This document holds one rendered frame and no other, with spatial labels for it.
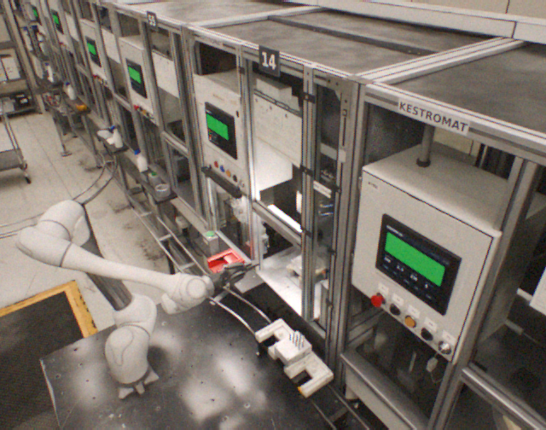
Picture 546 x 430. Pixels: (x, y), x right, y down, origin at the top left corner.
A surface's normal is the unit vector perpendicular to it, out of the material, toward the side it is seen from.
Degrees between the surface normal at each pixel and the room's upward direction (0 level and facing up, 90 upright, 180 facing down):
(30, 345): 0
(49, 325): 0
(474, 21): 90
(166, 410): 0
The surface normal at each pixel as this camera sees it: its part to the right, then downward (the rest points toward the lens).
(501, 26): -0.82, 0.34
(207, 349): -0.03, -0.83
